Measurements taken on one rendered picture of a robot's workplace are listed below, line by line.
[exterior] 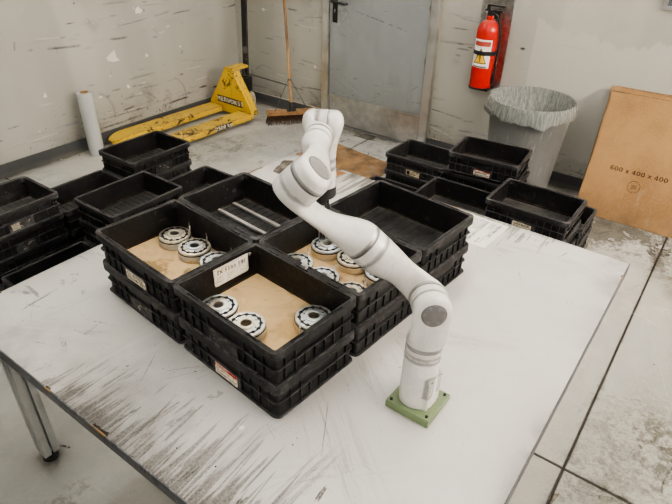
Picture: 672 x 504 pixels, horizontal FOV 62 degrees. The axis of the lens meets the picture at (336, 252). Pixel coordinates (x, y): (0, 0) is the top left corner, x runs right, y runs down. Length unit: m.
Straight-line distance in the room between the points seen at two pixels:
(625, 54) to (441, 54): 1.29
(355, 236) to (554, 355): 0.80
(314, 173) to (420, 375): 0.57
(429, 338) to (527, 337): 0.52
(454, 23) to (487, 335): 3.14
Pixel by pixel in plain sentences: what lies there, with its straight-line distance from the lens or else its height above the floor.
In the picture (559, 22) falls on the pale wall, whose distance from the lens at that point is 4.26.
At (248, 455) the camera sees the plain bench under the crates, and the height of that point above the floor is 0.70.
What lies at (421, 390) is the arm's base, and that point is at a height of 0.79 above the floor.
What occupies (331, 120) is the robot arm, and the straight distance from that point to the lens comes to 1.43.
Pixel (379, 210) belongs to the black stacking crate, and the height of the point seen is 0.83.
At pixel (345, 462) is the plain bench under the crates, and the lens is 1.39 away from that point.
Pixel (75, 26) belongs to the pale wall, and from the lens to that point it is 4.85.
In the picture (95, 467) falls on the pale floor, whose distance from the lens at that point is 2.39.
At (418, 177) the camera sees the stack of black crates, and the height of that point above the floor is 0.39.
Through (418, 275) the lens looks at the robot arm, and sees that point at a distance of 1.32.
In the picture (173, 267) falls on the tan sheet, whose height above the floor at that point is 0.83.
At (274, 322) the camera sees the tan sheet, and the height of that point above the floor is 0.83.
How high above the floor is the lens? 1.82
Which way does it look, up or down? 33 degrees down
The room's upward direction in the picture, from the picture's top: 2 degrees clockwise
